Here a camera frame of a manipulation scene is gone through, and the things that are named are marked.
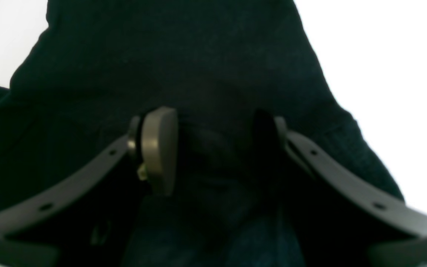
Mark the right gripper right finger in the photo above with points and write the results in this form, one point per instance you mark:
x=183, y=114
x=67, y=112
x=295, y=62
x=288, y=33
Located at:
x=340, y=219

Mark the black T-shirt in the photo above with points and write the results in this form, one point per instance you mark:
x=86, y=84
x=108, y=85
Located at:
x=100, y=62

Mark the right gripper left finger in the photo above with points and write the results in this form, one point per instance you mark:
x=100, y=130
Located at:
x=86, y=219

